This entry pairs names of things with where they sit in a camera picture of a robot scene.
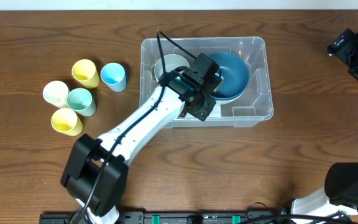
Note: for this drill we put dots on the clear plastic storage container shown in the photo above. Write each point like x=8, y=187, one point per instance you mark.
x=254, y=106

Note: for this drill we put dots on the dark blue bowl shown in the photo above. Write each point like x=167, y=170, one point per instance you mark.
x=233, y=69
x=229, y=92

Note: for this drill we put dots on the small light grey bowl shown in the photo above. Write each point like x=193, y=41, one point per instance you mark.
x=172, y=61

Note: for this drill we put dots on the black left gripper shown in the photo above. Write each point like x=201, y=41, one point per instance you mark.
x=214, y=79

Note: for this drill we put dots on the cream white cup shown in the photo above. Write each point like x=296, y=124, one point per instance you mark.
x=56, y=93

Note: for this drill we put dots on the light blue cup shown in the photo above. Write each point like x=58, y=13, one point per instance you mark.
x=114, y=76

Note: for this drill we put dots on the mint green cup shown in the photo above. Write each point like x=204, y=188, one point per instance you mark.
x=81, y=101

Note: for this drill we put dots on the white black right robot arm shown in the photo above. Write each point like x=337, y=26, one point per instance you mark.
x=340, y=191

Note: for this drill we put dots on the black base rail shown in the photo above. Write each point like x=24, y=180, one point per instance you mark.
x=166, y=218

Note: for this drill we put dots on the yellow cup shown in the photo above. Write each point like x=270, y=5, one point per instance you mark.
x=66, y=121
x=85, y=72

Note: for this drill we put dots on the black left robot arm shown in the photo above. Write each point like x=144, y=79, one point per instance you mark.
x=96, y=170

